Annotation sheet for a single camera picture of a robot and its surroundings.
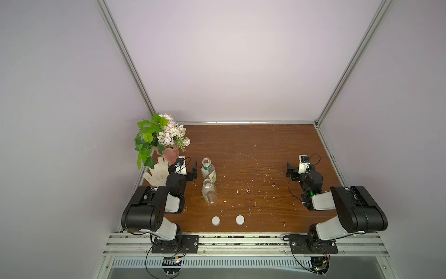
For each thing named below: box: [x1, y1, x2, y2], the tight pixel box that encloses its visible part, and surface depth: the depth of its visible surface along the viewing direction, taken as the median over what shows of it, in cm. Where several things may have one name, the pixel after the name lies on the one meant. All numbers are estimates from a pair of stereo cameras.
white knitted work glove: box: [142, 156, 170, 188], surface depth 97 cm
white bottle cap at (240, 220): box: [235, 215, 245, 226], surface depth 81 cm
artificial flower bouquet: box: [134, 112, 191, 171], surface depth 77 cm
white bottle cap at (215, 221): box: [211, 215, 221, 227], surface depth 81 cm
